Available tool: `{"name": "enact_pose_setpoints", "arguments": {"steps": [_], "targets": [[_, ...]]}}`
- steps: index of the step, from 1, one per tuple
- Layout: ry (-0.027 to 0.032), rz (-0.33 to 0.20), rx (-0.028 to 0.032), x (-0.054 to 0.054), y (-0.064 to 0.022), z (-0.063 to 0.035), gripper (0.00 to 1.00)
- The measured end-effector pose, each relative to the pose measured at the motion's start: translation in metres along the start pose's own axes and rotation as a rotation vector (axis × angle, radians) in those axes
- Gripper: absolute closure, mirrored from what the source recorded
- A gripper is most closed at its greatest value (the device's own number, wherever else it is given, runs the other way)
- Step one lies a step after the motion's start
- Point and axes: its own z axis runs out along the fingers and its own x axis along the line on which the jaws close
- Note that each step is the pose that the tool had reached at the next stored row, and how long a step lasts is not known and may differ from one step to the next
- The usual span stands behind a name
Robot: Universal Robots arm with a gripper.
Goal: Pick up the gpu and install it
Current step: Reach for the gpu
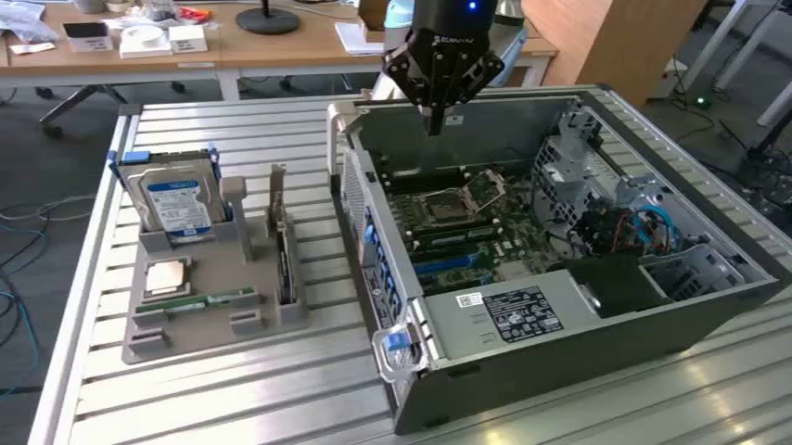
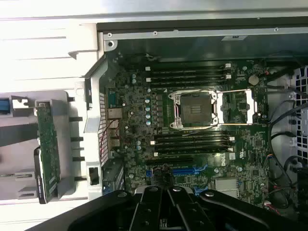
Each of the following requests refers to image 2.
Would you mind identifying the grey plastic parts rack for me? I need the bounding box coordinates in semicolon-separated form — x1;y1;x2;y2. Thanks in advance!
0;89;90;205

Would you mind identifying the hard disk blue carrier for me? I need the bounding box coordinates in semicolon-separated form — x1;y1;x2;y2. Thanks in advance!
0;98;10;116

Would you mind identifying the green motherboard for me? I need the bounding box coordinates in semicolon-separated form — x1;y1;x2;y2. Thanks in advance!
102;51;271;210

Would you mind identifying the silver socket cover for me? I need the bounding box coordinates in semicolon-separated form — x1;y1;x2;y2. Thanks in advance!
216;89;258;126

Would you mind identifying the CPU socket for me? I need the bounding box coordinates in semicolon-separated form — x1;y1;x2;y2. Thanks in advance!
168;90;219;129

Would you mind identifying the black silver PC case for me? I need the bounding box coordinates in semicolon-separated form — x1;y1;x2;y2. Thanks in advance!
83;21;308;231

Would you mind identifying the silver chipset heatsink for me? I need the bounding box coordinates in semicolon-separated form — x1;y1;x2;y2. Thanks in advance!
215;178;238;192

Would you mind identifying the long blue expansion slot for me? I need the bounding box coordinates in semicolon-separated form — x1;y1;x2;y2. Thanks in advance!
145;167;202;178

